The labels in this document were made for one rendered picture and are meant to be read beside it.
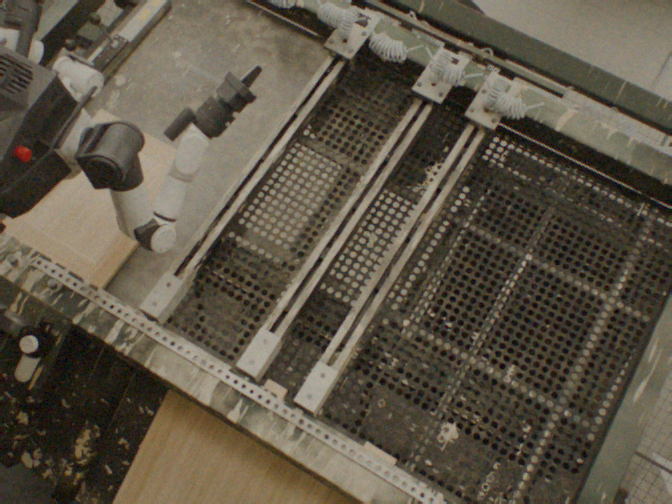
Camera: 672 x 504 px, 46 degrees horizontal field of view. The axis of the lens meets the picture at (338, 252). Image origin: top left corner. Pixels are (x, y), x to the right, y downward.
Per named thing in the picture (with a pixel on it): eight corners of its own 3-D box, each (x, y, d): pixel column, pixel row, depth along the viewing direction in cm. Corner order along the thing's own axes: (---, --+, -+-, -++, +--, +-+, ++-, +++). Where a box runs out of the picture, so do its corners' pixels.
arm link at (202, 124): (227, 133, 203) (197, 166, 205) (223, 124, 213) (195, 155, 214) (193, 103, 199) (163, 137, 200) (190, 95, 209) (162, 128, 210)
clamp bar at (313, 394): (288, 403, 214) (284, 378, 192) (485, 91, 257) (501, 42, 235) (320, 422, 212) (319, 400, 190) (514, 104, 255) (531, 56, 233)
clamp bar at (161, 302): (138, 312, 224) (118, 279, 202) (353, 26, 267) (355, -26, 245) (167, 330, 222) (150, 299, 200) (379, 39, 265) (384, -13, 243)
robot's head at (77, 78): (75, 94, 193) (96, 66, 195) (43, 79, 196) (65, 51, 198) (86, 109, 199) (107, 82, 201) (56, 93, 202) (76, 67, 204)
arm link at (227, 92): (242, 84, 197) (209, 120, 198) (266, 105, 204) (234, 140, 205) (222, 63, 205) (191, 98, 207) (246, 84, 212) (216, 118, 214)
